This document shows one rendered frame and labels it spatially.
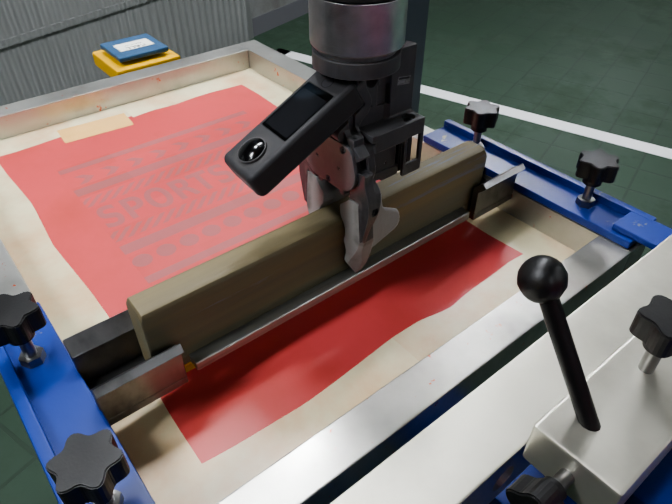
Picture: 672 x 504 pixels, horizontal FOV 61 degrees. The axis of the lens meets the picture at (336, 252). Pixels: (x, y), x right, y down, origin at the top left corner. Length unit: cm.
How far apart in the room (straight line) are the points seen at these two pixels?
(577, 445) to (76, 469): 29
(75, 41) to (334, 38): 287
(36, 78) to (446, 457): 296
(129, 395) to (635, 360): 37
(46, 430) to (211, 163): 46
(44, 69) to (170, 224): 252
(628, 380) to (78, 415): 39
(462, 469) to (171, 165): 60
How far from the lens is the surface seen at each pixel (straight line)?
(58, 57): 323
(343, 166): 49
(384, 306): 59
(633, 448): 39
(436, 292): 61
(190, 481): 49
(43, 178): 87
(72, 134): 97
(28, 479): 175
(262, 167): 44
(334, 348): 55
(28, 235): 77
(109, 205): 78
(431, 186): 60
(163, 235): 71
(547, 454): 38
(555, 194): 71
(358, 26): 44
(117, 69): 119
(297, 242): 51
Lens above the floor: 137
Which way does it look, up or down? 40 degrees down
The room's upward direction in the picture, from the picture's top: straight up
